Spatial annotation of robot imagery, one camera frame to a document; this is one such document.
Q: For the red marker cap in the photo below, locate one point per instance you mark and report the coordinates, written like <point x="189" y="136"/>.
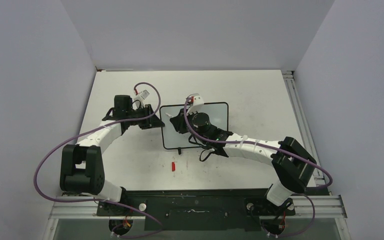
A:
<point x="173" y="166"/>

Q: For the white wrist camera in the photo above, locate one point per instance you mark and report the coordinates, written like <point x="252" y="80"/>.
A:
<point x="141" y="96"/>
<point x="194" y="103"/>

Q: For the aluminium frame rail front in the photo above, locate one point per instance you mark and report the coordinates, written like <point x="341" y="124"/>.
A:
<point x="85" y="210"/>

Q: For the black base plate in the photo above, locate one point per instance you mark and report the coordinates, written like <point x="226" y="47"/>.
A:
<point x="201" y="210"/>

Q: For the white marker pen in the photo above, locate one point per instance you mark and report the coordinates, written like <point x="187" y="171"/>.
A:
<point x="169" y="115"/>

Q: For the aluminium frame rail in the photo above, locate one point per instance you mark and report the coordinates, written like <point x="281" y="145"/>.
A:
<point x="300" y="116"/>
<point x="85" y="210"/>

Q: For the aluminium frame rail right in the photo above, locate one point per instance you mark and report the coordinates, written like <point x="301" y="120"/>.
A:
<point x="300" y="116"/>

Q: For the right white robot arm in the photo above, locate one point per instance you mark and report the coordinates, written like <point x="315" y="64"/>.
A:
<point x="293" y="165"/>

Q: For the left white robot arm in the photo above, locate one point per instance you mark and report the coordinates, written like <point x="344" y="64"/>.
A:
<point x="82" y="167"/>

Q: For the small black-framed whiteboard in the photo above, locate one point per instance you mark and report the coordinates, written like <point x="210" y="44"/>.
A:
<point x="218" y="113"/>

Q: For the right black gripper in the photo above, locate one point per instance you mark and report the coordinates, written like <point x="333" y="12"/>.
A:
<point x="179" y="121"/>

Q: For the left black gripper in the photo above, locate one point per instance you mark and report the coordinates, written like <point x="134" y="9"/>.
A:
<point x="153" y="121"/>

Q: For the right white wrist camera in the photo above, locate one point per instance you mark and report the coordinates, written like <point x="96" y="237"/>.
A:
<point x="194" y="103"/>

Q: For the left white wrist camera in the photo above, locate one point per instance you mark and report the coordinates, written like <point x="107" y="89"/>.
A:
<point x="141" y="96"/>

